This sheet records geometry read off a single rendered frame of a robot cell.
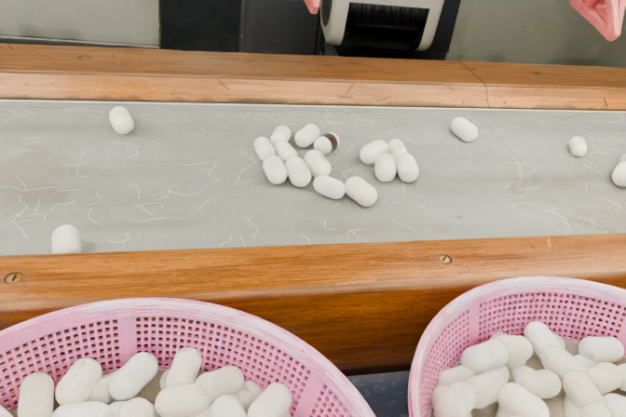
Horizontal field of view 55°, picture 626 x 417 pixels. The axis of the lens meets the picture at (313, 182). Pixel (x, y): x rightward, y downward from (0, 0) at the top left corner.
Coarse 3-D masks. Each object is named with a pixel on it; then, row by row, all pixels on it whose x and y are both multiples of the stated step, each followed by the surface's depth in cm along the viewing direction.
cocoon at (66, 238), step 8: (56, 232) 44; (64, 232) 44; (72, 232) 44; (56, 240) 43; (64, 240) 43; (72, 240) 43; (56, 248) 43; (64, 248) 43; (72, 248) 43; (80, 248) 44
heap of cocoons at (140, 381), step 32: (192, 352) 38; (32, 384) 34; (64, 384) 34; (96, 384) 36; (128, 384) 35; (160, 384) 37; (192, 384) 36; (224, 384) 36; (256, 384) 38; (0, 416) 32; (32, 416) 33; (64, 416) 33; (96, 416) 33; (128, 416) 33; (160, 416) 36; (192, 416) 35; (224, 416) 34; (256, 416) 34; (288, 416) 36
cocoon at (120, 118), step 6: (114, 108) 62; (120, 108) 62; (114, 114) 61; (120, 114) 60; (126, 114) 61; (114, 120) 60; (120, 120) 60; (126, 120) 60; (132, 120) 61; (114, 126) 60; (120, 126) 60; (126, 126) 60; (132, 126) 61; (120, 132) 61; (126, 132) 61
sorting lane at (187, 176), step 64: (0, 128) 60; (64, 128) 61; (192, 128) 64; (256, 128) 66; (320, 128) 68; (384, 128) 70; (448, 128) 72; (512, 128) 74; (576, 128) 76; (0, 192) 51; (64, 192) 52; (128, 192) 53; (192, 192) 54; (256, 192) 55; (384, 192) 58; (448, 192) 59; (512, 192) 61; (576, 192) 62
